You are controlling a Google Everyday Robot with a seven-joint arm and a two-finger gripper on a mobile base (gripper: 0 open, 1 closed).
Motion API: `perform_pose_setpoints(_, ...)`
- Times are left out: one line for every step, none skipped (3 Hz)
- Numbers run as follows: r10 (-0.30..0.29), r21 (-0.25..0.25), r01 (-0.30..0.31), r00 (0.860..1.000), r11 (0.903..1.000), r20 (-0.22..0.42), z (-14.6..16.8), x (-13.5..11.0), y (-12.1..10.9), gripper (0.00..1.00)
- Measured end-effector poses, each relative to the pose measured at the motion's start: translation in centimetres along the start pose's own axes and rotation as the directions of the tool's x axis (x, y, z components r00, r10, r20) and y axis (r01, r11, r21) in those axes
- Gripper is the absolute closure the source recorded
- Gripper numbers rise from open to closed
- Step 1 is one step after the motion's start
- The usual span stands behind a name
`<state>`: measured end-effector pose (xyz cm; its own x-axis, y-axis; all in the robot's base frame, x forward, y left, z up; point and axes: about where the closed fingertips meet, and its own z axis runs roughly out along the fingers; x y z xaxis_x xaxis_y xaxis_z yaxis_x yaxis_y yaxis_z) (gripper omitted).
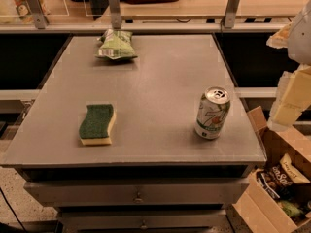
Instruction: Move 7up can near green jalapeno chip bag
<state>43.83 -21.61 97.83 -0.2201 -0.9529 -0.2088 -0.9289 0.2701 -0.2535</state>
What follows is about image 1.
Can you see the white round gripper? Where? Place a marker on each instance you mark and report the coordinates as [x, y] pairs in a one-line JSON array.
[[301, 38]]

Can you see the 7up soda can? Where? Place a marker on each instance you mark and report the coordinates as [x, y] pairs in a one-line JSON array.
[[213, 109]]

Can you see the dark sea salt snack bag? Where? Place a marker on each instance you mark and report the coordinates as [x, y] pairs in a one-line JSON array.
[[278, 181]]

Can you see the green snack bag in box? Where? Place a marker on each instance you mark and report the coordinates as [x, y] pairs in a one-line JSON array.
[[290, 209]]

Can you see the green jalapeno chip bag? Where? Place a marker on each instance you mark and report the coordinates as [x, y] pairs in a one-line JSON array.
[[116, 45]]

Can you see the cardboard box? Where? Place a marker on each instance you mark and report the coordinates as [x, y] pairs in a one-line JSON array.
[[260, 212]]

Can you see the green and yellow sponge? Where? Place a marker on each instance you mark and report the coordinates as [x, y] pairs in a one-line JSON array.
[[97, 125]]

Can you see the lower grey drawer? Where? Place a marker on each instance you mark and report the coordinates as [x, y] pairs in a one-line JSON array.
[[142, 220]]

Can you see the grey drawer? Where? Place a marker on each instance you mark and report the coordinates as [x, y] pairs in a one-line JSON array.
[[142, 220], [136, 192]]

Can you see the upper grey drawer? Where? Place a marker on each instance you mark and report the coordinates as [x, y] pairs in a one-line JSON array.
[[136, 192]]

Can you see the colourful package behind glass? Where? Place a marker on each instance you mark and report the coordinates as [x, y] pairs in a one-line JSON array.
[[17, 11]]

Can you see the right metal bracket post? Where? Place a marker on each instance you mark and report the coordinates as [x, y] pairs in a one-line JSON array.
[[230, 13]]

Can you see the metal bracket post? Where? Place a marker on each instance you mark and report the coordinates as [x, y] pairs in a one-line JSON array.
[[230, 13], [115, 13], [36, 10]]

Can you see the middle metal bracket post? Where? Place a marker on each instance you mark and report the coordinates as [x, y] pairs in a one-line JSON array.
[[115, 13]]

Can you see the left metal bracket post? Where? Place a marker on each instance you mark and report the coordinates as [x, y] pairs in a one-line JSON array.
[[36, 10]]

